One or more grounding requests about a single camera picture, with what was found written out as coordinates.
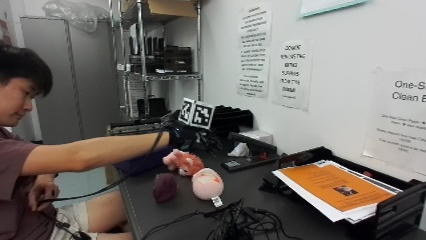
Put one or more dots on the teal-edged white board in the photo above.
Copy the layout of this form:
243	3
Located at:
331	6

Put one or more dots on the brown cardboard box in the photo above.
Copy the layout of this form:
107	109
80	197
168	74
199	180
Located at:
171	8

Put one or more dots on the black flat box with label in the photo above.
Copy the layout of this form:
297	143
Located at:
241	164

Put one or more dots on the black and silver flat device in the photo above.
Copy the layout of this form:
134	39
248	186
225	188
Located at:
135	126

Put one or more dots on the black equipment on shelf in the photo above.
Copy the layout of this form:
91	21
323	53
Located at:
171	60

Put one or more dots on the black bar-shaped desk device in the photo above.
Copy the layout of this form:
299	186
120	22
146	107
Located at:
252	142

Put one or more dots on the white cube with black markers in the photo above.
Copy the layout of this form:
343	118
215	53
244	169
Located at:
196	114

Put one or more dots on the dark purple plush toy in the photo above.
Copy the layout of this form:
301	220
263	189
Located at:
165	187

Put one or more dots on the tall printed wall notice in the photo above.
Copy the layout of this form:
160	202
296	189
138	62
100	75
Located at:
253	50

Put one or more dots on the black slotted desk organizer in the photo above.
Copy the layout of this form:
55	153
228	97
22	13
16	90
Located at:
232	117

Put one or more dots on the clear plastic bag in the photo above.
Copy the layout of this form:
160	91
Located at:
78	13

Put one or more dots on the black paper tray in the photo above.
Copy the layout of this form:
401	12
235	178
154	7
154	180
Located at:
394	213

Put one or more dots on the the person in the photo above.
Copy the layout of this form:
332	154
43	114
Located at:
22	156

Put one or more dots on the small white box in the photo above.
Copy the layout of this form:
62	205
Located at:
259	136

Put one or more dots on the paper stack with orange cover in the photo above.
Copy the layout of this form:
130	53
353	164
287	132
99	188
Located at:
337	190

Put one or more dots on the pink and white round plush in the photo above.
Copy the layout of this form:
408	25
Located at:
207	184

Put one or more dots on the short bold-print wall notice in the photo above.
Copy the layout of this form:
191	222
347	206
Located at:
293	75

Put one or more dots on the black box under shelf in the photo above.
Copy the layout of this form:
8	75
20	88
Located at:
152	107

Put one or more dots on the pink dinosaur plush toy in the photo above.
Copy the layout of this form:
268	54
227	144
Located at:
187	161

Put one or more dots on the grey metal cabinet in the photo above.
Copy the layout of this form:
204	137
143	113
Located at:
80	86

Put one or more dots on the crumpled white tissue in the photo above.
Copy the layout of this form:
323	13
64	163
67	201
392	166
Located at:
239	150

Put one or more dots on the large wall notice sheet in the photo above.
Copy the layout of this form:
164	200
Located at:
400	120

